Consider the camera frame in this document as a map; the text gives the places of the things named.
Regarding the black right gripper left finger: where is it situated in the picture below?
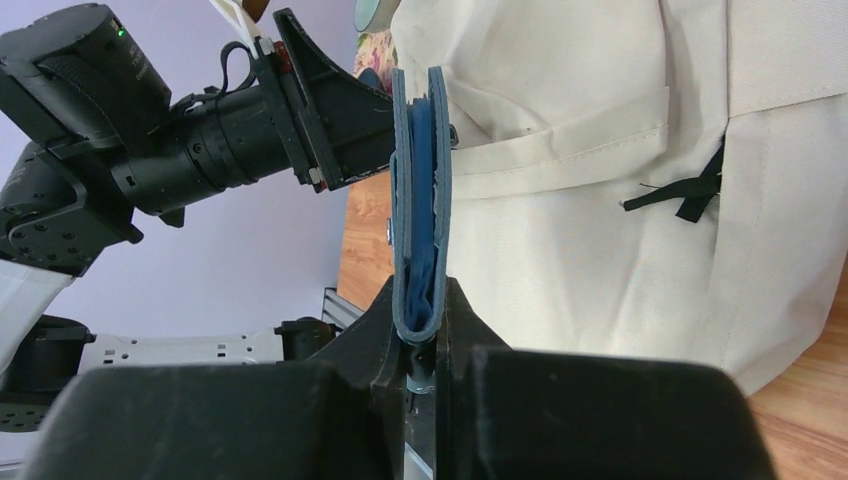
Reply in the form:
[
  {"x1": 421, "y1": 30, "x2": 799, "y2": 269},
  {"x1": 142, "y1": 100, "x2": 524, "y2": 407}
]
[{"x1": 19, "y1": 284, "x2": 403, "y2": 479}]

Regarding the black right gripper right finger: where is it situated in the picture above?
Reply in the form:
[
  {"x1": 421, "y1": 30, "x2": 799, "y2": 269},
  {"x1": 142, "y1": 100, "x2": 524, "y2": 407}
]
[{"x1": 435, "y1": 279, "x2": 776, "y2": 479}]

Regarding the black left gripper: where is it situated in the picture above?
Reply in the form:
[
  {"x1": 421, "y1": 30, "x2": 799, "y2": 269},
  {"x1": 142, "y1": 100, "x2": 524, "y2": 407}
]
[{"x1": 111, "y1": 8, "x2": 395, "y2": 227}]

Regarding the small blue wallet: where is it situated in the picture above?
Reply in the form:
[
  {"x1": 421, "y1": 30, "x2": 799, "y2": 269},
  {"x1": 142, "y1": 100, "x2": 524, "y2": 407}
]
[{"x1": 390, "y1": 66, "x2": 452, "y2": 346}]

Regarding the beige canvas backpack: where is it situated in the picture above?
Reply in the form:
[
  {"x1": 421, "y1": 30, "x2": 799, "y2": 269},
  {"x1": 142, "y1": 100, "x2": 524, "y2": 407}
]
[{"x1": 391, "y1": 1, "x2": 847, "y2": 394}]

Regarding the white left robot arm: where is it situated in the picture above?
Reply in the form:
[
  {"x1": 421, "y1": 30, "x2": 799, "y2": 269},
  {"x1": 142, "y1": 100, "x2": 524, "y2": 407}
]
[{"x1": 1, "y1": 1, "x2": 394, "y2": 367}]

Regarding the floral cloth placemat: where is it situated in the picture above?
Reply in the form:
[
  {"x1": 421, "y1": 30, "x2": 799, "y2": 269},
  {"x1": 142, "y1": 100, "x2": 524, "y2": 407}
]
[{"x1": 353, "y1": 30, "x2": 397, "y2": 88}]

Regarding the pale green ceramic bowl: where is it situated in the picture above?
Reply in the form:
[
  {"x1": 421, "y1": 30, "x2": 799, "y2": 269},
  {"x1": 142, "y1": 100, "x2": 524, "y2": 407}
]
[{"x1": 354, "y1": 0, "x2": 401, "y2": 33}]

